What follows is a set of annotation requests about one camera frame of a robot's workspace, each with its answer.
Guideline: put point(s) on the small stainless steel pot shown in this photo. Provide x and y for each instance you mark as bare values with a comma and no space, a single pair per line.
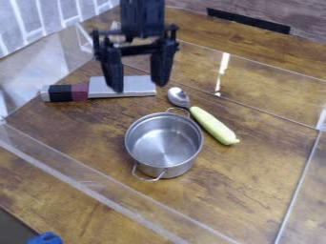
164,141

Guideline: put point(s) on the toy knife with grey blade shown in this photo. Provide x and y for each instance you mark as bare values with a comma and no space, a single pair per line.
137,85

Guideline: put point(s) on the black bar on back wall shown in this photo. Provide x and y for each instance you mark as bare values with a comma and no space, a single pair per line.
250,21

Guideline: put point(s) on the clear acrylic triangular stand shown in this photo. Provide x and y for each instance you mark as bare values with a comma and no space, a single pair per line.
86,41

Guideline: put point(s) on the blue object at bottom edge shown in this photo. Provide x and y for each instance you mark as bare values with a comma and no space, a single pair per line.
46,238

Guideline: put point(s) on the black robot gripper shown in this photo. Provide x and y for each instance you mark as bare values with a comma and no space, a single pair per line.
142,22

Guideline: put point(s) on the spoon with green handle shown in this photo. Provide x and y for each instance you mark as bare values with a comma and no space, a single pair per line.
221,132

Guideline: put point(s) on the clear acrylic enclosure wall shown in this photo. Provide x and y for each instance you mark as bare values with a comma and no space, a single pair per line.
254,193

